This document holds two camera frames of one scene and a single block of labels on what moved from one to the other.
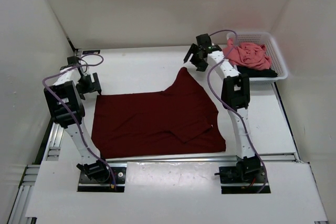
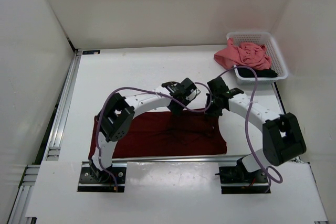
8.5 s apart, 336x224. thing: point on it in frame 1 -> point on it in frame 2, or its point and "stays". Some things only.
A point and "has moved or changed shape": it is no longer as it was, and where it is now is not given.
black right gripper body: [198, 55] -> [214, 108]
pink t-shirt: [250, 55] stays
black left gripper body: [85, 84] -> [175, 109]
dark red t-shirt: [181, 118] has moved or changed shape
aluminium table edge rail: [287, 158] stays
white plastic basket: [265, 39] stays
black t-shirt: [253, 72] stays
